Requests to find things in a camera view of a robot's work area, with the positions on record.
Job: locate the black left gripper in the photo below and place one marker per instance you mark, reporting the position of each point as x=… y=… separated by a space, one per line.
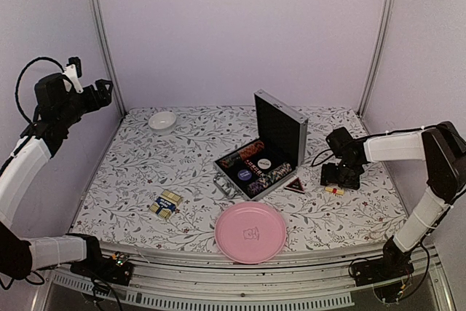
x=96 y=103

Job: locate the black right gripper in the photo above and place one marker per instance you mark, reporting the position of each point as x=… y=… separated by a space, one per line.
x=328 y=176

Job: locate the red playing card deck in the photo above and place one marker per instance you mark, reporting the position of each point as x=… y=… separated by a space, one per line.
x=335 y=191

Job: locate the aluminium poker chip case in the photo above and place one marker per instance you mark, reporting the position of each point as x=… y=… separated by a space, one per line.
x=283 y=130

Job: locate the clear dealer button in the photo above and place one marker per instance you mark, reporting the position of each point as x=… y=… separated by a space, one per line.
x=264 y=163

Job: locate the red dice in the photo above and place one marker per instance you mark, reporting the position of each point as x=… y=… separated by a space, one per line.
x=255 y=169

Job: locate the purple small blind button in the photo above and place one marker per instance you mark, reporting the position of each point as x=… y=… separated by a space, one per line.
x=244 y=175

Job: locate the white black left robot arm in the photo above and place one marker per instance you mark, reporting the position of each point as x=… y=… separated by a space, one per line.
x=38 y=143

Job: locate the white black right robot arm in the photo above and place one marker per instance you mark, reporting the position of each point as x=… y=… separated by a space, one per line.
x=435 y=158

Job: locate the black triangular card box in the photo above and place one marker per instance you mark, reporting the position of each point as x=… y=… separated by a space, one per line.
x=295 y=186

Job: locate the white ceramic bowl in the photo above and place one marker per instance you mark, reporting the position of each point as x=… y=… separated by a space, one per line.
x=162 y=123

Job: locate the lower row of poker chips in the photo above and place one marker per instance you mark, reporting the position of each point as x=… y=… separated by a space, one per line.
x=269 y=179

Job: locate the row of poker chips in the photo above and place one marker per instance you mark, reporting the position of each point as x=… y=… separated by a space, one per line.
x=269 y=179
x=242 y=154

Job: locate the upper row of poker chips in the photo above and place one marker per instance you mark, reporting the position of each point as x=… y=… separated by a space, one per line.
x=242 y=154

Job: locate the pink plastic plate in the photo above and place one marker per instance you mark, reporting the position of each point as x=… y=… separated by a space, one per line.
x=250 y=232

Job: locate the blue playing card deck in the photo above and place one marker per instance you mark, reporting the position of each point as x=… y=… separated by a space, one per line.
x=166 y=204

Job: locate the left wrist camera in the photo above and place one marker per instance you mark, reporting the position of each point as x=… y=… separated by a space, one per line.
x=73 y=71

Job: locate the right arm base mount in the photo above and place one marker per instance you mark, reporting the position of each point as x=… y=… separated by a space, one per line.
x=370 y=271

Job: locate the front aluminium rail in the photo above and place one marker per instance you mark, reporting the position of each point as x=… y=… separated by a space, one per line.
x=312 y=280

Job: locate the left aluminium frame post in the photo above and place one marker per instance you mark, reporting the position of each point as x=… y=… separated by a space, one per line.
x=97 y=16

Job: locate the aluminium frame post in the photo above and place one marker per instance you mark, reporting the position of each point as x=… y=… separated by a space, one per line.
x=376 y=58
x=97 y=16

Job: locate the right aluminium frame post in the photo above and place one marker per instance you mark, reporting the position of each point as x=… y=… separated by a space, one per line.
x=376 y=58

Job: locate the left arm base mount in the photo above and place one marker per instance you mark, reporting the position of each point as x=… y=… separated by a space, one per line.
x=116 y=269

